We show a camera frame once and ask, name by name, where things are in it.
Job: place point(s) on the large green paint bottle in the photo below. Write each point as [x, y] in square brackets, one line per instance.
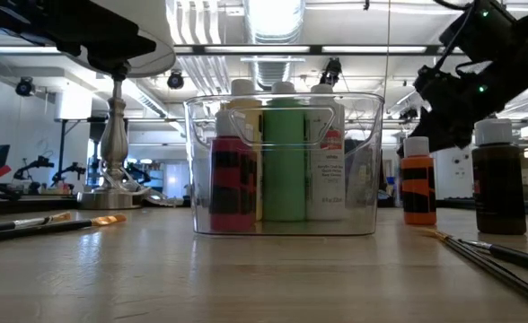
[284, 179]

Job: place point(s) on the silver ventilation duct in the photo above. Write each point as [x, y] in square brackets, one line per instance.
[273, 72]

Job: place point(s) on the black ceiling spotlight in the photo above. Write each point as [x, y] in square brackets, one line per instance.
[25, 86]
[410, 114]
[174, 80]
[331, 72]

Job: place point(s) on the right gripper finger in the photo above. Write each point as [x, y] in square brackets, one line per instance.
[448, 132]

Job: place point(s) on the clear plastic bin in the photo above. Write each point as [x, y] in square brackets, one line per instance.
[358, 215]

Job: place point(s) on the small dark brown paint bottle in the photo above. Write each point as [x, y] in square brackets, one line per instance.
[499, 188]

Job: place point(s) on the white shade table lamp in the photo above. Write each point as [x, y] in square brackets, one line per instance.
[113, 143]

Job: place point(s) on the small magenta paint bottle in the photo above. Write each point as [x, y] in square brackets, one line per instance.
[228, 211]

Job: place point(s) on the large white paint bottle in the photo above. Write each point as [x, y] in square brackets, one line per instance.
[327, 179]

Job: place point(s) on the white cylindrical column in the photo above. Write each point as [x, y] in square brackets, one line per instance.
[452, 179]

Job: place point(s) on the black brush orange bristles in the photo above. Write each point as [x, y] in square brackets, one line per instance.
[109, 220]

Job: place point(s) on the white wall box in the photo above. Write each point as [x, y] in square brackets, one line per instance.
[73, 105]

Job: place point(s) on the small orange paint bottle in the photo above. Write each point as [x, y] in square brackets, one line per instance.
[419, 161]

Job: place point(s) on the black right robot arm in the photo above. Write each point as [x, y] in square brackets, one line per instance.
[515, 45]

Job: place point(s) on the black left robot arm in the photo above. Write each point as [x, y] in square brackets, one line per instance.
[3, 22]

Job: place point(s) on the black background robot arm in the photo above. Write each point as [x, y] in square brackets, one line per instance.
[32, 168]
[68, 170]

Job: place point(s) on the black T stand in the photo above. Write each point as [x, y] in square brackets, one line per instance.
[62, 152]

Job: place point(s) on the long ceiling light strip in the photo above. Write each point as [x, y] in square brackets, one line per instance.
[255, 48]
[372, 48]

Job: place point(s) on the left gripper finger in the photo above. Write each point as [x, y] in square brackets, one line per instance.
[129, 50]
[111, 29]

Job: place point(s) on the fan brush orange bristles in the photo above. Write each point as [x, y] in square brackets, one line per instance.
[434, 233]

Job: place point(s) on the black brush silver ferrule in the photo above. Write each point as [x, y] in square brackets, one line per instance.
[28, 222]

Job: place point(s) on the large yellow paint bottle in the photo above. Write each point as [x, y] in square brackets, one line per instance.
[250, 110]

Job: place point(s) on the short brush silver ferrule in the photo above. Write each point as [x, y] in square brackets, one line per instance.
[515, 255]

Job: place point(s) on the black metal table frame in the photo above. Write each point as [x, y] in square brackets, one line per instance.
[21, 207]

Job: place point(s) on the black ceiling rail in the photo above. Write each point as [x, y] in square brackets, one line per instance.
[315, 49]

